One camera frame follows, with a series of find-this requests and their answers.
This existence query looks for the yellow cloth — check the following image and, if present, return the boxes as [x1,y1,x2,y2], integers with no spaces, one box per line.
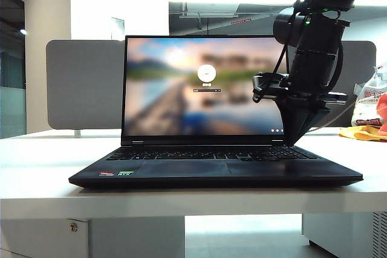
[337,124,387,143]

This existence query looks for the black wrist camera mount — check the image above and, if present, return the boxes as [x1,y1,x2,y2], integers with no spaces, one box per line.
[252,71,290,104]

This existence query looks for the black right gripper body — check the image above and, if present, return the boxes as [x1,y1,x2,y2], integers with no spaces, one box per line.
[279,81,348,111]

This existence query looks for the white cabinet with vent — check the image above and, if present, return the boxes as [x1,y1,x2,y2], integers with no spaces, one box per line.
[301,211,387,258]

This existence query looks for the white drawer cabinet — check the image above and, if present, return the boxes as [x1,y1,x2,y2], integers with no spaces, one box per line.
[0,217,185,258]

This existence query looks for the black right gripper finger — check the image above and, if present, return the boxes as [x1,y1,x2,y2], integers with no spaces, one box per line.
[291,105,331,147]
[279,98,306,147]

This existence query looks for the paper notice on wall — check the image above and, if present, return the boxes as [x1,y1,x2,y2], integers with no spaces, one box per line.
[110,17,125,41]

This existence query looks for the gray power cable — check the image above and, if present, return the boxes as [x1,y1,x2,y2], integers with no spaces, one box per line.
[305,100,356,134]

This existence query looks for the black Lenovo gaming laptop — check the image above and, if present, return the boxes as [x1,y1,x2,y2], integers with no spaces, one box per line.
[68,34,363,189]

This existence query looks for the gray fabric desk divider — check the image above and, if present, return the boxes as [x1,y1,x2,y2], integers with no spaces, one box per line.
[45,39,377,129]

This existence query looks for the white plastic bag red print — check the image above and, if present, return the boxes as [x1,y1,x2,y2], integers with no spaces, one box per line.
[350,64,387,127]

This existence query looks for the orange-red soft object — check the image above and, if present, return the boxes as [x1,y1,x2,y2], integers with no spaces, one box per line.
[374,93,387,138]

